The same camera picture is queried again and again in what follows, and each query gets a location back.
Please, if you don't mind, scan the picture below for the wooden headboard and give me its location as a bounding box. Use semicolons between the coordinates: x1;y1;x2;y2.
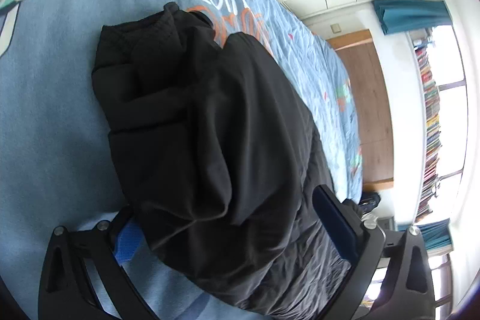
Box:
327;29;394;193

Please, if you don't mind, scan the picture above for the right teal curtain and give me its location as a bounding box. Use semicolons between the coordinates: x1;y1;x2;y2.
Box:
372;0;452;35

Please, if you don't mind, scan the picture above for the black puffer jacket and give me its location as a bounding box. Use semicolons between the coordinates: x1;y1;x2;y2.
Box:
92;3;349;319

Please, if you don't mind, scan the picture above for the blue dinosaur bed cover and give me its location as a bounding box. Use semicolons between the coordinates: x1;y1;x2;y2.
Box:
1;0;362;319

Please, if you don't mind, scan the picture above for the row of books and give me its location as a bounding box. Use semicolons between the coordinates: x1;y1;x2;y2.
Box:
415;44;441;223

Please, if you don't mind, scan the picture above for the teal curtain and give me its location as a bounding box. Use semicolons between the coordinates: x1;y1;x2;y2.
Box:
372;0;452;35
397;218;453;253

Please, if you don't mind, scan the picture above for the black backpack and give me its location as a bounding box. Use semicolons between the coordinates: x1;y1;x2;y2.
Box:
359;192;381;215

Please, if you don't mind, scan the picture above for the left teal curtain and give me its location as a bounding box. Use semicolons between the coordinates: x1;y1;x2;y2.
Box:
397;218;453;253

